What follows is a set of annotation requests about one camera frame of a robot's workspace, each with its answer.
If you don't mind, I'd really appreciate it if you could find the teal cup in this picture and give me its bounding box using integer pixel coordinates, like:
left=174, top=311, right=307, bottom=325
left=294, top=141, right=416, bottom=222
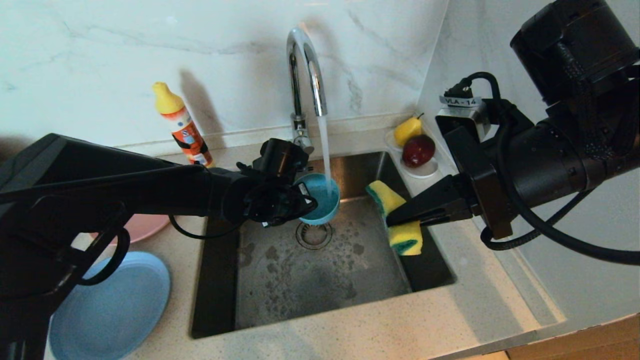
left=295, top=173, right=341, bottom=226

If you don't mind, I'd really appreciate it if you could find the yellow sponge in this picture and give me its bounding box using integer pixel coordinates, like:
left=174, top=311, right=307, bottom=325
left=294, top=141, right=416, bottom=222
left=365, top=180, right=424, bottom=256

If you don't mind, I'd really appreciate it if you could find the orange dish soap bottle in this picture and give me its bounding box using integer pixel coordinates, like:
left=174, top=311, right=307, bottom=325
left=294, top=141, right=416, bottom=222
left=152, top=81, right=215, bottom=168

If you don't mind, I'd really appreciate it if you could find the pink plate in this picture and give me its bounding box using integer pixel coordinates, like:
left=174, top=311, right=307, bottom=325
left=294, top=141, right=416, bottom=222
left=90, top=214, right=171, bottom=245

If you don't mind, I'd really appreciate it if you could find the metal sink drain strainer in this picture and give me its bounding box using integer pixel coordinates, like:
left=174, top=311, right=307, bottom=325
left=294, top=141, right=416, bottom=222
left=296, top=222, right=333, bottom=250

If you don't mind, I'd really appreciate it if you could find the stainless steel sink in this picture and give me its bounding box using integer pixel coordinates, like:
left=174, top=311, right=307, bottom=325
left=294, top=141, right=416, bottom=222
left=191, top=151, right=456, bottom=340

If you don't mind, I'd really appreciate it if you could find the small white dish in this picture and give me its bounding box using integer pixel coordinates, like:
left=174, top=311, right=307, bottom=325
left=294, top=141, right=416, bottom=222
left=384, top=130, right=439, bottom=180

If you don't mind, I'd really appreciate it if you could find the dark red apple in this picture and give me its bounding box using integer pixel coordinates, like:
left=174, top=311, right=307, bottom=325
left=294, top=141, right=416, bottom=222
left=400, top=134, right=435, bottom=169

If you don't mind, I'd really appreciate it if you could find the chrome gooseneck faucet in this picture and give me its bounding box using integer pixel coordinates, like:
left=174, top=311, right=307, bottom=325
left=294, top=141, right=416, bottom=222
left=286, top=27, right=329, bottom=155

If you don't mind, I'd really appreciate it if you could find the yellow pear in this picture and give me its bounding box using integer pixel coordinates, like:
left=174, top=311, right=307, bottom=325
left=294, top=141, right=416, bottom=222
left=393, top=113, right=424, bottom=148

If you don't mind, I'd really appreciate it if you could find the wooden cabinet panel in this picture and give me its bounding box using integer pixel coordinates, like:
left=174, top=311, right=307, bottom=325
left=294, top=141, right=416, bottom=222
left=505, top=312, right=640, bottom=360

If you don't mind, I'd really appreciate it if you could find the blue plate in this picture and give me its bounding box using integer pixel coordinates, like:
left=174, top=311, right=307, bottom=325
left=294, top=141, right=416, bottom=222
left=49, top=251, right=172, bottom=360

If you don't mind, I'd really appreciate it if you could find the thick smooth black cable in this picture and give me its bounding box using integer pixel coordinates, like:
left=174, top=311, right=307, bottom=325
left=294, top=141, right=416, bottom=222
left=445, top=72, right=640, bottom=266

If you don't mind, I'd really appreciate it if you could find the thick black braided hose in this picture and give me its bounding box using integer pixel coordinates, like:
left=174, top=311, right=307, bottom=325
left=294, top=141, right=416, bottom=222
left=77, top=227, right=132, bottom=287
left=480, top=187, right=596, bottom=251

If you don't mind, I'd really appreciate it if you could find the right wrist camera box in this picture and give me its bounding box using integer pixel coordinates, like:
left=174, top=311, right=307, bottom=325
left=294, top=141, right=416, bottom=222
left=435, top=95, right=493, bottom=143

